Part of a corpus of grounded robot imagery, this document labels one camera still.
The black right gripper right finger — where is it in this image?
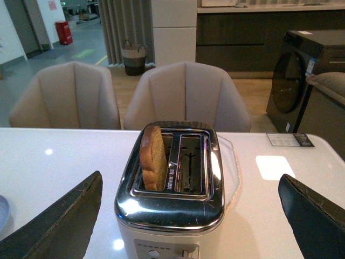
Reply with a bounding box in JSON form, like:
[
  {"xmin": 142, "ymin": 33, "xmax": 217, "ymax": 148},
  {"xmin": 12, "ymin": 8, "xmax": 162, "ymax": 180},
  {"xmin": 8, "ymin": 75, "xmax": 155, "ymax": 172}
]
[{"xmin": 278, "ymin": 174, "xmax": 344, "ymax": 258}]

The white pillar cabinet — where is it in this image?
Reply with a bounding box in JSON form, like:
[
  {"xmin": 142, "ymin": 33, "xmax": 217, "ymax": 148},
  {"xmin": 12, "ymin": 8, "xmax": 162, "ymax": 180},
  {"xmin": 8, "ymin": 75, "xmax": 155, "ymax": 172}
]
[{"xmin": 151, "ymin": 1, "xmax": 197, "ymax": 67}]

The transparent toaster lid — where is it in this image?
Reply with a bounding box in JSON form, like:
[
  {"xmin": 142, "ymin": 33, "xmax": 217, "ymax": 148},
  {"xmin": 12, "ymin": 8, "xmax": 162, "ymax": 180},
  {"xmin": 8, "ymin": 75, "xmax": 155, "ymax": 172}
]
[{"xmin": 218, "ymin": 136, "xmax": 241, "ymax": 214}]

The dark kitchen cabinet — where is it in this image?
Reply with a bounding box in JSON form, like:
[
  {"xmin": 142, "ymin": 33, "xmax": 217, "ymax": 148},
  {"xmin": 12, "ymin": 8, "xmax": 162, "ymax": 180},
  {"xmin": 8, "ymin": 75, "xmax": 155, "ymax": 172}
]
[{"xmin": 196, "ymin": 10, "xmax": 344, "ymax": 72}]

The cream chrome toaster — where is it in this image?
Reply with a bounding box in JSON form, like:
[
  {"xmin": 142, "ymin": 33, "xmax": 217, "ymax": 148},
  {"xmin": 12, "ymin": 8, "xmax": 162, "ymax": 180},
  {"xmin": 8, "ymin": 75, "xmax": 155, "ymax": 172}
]
[{"xmin": 114, "ymin": 121, "xmax": 225, "ymax": 258}]

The dark grey washing machine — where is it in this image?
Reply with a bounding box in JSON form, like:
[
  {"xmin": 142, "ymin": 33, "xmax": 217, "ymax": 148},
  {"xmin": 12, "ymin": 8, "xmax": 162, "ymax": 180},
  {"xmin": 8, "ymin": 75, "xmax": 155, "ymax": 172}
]
[{"xmin": 266, "ymin": 30, "xmax": 344, "ymax": 133}]

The slice of toast bread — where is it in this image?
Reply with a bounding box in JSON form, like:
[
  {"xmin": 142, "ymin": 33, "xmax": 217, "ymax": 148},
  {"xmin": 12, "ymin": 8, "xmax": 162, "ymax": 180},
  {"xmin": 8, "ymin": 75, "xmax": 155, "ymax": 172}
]
[{"xmin": 140, "ymin": 125, "xmax": 168, "ymax": 191}]

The red box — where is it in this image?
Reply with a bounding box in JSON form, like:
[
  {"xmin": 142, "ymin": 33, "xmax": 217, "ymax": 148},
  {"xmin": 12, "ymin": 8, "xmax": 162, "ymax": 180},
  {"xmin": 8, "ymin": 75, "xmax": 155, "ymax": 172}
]
[{"xmin": 55, "ymin": 21, "xmax": 73, "ymax": 45}]

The beige chair left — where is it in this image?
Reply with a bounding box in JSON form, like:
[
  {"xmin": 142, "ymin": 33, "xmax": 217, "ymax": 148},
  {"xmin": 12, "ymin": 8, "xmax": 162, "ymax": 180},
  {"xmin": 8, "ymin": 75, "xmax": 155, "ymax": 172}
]
[{"xmin": 9, "ymin": 62, "xmax": 121, "ymax": 130}]

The woven laundry basket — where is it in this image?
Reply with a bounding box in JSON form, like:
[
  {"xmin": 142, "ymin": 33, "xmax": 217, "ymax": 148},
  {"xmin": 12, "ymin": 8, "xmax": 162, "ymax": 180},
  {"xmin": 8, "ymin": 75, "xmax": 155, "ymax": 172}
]
[{"xmin": 121, "ymin": 39, "xmax": 146, "ymax": 76}]

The light blue round plate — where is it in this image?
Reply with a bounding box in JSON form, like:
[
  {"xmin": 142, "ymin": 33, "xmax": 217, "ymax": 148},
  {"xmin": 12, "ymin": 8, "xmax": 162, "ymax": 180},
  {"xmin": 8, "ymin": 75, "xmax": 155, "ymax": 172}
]
[{"xmin": 0, "ymin": 195, "xmax": 10, "ymax": 231}]

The beige chair right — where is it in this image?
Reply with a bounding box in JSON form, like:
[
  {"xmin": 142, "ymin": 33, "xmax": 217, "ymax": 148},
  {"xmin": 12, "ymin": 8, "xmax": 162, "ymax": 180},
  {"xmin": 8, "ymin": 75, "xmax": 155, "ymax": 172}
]
[{"xmin": 123, "ymin": 62, "xmax": 251, "ymax": 132}]

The beige cushion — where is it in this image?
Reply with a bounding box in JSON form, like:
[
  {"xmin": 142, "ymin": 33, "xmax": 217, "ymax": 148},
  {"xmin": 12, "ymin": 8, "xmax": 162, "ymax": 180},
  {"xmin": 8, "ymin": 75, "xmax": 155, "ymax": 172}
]
[{"xmin": 306, "ymin": 72, "xmax": 344, "ymax": 103}]

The beige chair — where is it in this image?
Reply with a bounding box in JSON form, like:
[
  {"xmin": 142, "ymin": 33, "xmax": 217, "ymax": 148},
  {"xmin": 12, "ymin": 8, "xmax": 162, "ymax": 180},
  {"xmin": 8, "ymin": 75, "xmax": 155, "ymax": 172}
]
[
  {"xmin": 123, "ymin": 62, "xmax": 251, "ymax": 132},
  {"xmin": 9, "ymin": 62, "xmax": 121, "ymax": 130}
]

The grey curtain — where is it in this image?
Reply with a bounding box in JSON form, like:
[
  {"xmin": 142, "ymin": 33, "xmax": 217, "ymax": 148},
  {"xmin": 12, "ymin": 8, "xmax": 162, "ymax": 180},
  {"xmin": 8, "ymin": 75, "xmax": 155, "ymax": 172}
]
[{"xmin": 98, "ymin": 0, "xmax": 155, "ymax": 65}]

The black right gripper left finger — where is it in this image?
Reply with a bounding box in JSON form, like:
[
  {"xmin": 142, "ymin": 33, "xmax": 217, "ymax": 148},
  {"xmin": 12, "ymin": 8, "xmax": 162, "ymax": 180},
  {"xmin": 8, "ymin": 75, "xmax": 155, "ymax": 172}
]
[{"xmin": 1, "ymin": 171, "xmax": 103, "ymax": 258}]

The label sticker on table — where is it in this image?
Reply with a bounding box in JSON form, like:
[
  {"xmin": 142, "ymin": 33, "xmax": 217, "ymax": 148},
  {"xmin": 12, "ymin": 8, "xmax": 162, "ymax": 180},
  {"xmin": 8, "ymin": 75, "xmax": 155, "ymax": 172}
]
[{"xmin": 266, "ymin": 133, "xmax": 314, "ymax": 147}]

